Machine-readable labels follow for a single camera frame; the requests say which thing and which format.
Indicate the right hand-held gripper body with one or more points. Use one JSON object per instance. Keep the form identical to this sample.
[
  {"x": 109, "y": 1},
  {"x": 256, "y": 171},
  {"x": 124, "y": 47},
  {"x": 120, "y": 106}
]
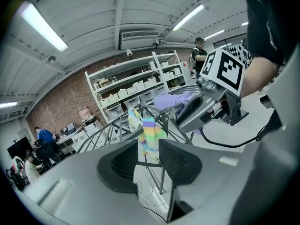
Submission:
[{"x": 227, "y": 71}]

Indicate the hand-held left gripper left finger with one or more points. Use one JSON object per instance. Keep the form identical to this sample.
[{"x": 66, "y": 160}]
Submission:
[{"x": 82, "y": 191}]

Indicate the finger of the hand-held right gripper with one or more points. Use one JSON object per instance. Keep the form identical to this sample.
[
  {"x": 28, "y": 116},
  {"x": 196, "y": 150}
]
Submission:
[{"x": 197, "y": 116}]

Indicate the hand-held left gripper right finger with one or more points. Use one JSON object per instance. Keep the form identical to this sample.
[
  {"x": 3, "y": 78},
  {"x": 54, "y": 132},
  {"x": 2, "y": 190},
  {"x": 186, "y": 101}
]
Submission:
[{"x": 211, "y": 179}]

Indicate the purple printed shirt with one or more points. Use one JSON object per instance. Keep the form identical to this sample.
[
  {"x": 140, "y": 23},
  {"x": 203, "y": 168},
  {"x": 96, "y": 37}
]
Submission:
[{"x": 173, "y": 99}]

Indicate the grey metal drying rack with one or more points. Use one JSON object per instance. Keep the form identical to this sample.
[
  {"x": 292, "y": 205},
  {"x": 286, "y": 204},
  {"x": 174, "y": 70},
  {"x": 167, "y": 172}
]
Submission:
[{"x": 164, "y": 116}]

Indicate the rainbow striped garment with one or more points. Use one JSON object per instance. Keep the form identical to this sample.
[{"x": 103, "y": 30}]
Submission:
[{"x": 150, "y": 130}]

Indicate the person's right forearm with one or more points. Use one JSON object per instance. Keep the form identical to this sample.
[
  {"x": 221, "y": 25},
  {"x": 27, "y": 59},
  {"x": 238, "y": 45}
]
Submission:
[{"x": 257, "y": 76}]

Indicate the person's right hand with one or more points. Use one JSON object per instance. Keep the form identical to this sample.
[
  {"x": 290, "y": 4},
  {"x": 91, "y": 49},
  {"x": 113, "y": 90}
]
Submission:
[{"x": 218, "y": 107}]

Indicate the dark glass partition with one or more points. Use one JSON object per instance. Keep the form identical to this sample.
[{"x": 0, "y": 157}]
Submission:
[{"x": 232, "y": 48}]

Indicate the long ceiling light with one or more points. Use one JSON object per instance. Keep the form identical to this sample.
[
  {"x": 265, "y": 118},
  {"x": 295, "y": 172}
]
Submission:
[
  {"x": 214, "y": 35},
  {"x": 244, "y": 24},
  {"x": 44, "y": 27},
  {"x": 188, "y": 17},
  {"x": 8, "y": 104}
]

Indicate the white drawer cabinet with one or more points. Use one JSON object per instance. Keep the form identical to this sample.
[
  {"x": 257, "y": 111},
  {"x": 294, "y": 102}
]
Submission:
[{"x": 79, "y": 140}]

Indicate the black office chair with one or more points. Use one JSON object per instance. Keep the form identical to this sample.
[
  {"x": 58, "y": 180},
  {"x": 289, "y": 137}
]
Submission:
[{"x": 48, "y": 151}]

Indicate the white office desk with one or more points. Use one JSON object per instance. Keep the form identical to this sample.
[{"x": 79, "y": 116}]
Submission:
[{"x": 66, "y": 138}]

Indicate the open laptop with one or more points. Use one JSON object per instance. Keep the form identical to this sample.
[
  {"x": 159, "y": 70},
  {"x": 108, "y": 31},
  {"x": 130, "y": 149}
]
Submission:
[{"x": 69, "y": 127}]

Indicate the person's black t-shirt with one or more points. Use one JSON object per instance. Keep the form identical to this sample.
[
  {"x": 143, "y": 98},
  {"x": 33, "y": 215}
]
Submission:
[{"x": 269, "y": 20}]

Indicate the white printer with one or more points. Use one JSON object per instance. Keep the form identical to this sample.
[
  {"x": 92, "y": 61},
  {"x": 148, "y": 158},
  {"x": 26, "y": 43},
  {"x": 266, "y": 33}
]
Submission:
[{"x": 92, "y": 125}]

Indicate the patterned office chair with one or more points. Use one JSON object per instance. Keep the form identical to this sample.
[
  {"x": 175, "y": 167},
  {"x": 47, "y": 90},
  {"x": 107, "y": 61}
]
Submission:
[{"x": 16, "y": 172}]

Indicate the row of cream storage boxes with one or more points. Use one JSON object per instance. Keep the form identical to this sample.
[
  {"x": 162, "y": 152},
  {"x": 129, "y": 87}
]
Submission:
[{"x": 131, "y": 90}]

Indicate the pink gift bag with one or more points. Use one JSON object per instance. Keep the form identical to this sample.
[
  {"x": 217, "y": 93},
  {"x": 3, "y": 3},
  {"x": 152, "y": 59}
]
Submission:
[{"x": 84, "y": 115}]

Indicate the black monitor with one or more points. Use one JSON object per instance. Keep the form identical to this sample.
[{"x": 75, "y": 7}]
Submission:
[{"x": 20, "y": 146}]

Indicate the white ceiling air conditioner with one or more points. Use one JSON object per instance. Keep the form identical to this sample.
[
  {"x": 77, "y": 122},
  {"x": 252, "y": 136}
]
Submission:
[{"x": 140, "y": 39}]

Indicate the white metal shelving unit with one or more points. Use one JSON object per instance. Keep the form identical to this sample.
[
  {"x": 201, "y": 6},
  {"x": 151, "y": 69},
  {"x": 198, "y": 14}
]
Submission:
[{"x": 90, "y": 88}]

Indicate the white security camera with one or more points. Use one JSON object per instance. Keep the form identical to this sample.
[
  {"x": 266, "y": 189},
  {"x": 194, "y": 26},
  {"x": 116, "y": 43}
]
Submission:
[{"x": 129, "y": 52}]

